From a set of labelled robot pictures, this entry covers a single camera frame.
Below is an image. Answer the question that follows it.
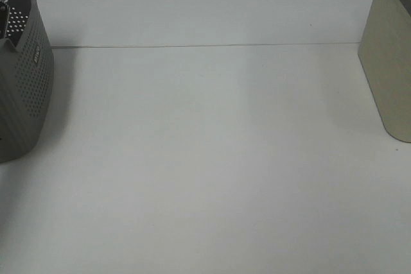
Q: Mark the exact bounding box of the beige plastic bin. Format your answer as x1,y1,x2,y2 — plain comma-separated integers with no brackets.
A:
358,0,410,142

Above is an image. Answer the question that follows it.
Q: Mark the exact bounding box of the grey perforated plastic basket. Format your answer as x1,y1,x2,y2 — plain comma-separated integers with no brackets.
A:
1,0,54,163

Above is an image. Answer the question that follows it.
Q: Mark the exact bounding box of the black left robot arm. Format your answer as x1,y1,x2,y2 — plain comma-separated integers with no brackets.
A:
0,0,10,39

